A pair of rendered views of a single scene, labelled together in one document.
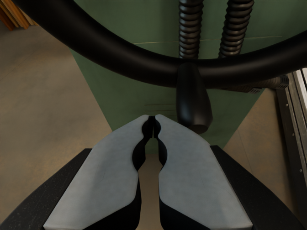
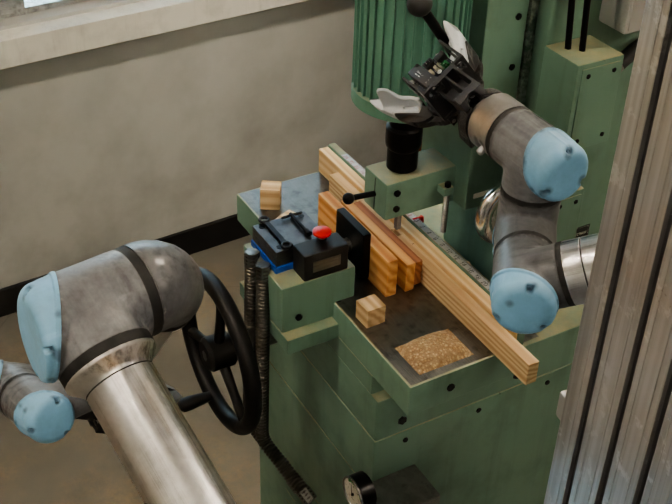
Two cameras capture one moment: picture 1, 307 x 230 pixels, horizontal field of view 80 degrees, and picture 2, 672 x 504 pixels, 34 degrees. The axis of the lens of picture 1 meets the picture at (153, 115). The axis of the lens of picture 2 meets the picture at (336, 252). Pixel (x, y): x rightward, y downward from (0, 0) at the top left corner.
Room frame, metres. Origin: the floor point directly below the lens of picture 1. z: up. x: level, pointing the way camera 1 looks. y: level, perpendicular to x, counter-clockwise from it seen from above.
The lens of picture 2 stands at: (-0.51, -1.28, 2.00)
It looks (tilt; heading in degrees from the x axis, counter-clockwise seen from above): 36 degrees down; 55
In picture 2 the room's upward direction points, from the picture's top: 2 degrees clockwise
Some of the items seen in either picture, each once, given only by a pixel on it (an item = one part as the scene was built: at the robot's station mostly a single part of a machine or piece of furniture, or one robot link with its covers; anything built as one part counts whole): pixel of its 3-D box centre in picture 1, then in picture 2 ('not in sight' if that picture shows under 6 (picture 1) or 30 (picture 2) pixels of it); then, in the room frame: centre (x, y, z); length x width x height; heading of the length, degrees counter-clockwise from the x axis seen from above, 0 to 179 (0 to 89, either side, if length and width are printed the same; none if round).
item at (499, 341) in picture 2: not in sight; (421, 266); (0.45, -0.16, 0.92); 0.60 x 0.02 x 0.04; 86
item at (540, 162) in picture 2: not in sight; (537, 156); (0.33, -0.49, 1.34); 0.11 x 0.08 x 0.09; 86
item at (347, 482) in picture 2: not in sight; (361, 494); (0.23, -0.32, 0.65); 0.06 x 0.04 x 0.08; 86
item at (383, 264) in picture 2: not in sight; (355, 242); (0.39, -0.06, 0.94); 0.23 x 0.02 x 0.07; 86
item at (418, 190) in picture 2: not in sight; (410, 187); (0.48, -0.08, 1.03); 0.14 x 0.07 x 0.09; 176
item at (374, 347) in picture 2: not in sight; (342, 284); (0.35, -0.08, 0.87); 0.61 x 0.30 x 0.06; 86
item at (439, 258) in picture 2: not in sight; (407, 238); (0.48, -0.09, 0.92); 0.60 x 0.02 x 0.05; 86
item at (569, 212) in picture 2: not in sight; (546, 211); (0.63, -0.25, 1.02); 0.09 x 0.07 x 0.12; 86
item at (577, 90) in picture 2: not in sight; (577, 94); (0.66, -0.25, 1.22); 0.09 x 0.08 x 0.15; 176
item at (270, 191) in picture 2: not in sight; (270, 195); (0.35, 0.16, 0.92); 0.04 x 0.03 x 0.04; 143
